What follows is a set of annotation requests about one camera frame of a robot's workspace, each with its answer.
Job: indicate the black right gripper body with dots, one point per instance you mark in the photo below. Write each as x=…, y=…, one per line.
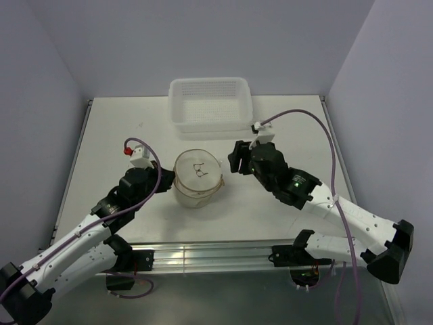
x=254, y=172

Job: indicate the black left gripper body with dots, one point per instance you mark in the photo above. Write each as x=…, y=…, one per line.
x=153, y=180

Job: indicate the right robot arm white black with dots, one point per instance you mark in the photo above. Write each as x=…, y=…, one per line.
x=380, y=245

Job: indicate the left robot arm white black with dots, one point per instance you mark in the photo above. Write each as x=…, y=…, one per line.
x=28, y=290

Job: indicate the white perforated plastic basket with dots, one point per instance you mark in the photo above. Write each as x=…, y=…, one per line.
x=217, y=104

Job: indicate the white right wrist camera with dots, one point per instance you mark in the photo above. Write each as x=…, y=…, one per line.
x=263, y=133

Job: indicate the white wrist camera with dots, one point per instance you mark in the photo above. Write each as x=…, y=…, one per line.
x=263, y=133
x=139, y=156

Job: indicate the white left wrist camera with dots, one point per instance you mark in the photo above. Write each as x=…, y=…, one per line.
x=139, y=156

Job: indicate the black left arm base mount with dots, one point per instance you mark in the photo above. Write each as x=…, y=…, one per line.
x=125, y=272

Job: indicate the aluminium mounting rail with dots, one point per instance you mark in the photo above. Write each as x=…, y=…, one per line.
x=214, y=257

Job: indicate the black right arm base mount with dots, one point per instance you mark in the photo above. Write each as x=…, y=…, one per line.
x=291, y=256

